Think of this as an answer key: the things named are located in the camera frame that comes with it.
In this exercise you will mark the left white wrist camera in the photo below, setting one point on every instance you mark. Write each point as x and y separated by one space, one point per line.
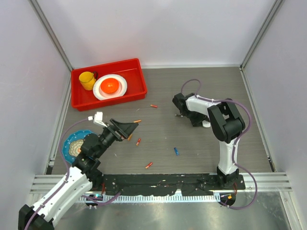
97 119

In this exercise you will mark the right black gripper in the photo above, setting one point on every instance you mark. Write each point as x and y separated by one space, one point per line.
196 122

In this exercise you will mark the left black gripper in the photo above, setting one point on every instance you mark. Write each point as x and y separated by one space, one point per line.
122 130

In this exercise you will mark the blue battery lower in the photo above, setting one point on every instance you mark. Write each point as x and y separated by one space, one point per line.
176 151

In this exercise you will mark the white paper plate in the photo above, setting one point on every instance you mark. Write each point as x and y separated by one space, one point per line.
103 96

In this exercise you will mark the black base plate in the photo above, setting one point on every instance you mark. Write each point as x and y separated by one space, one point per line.
190 184

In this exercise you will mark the blue patterned plate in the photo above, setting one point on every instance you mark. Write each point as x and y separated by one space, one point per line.
72 145

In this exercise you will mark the white remote control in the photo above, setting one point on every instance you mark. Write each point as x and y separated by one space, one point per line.
206 124

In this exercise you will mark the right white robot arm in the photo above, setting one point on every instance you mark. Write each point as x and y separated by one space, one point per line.
226 122

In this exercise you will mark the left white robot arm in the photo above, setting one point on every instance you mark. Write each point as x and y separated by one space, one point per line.
81 177

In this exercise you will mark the orange bowl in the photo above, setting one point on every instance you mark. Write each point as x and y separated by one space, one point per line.
109 85

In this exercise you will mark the white slotted cable duct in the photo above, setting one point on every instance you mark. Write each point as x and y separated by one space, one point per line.
176 198

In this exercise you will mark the red plastic bin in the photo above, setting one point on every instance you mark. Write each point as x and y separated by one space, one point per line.
130 70

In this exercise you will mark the yellow mug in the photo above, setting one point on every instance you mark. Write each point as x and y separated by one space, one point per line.
88 79

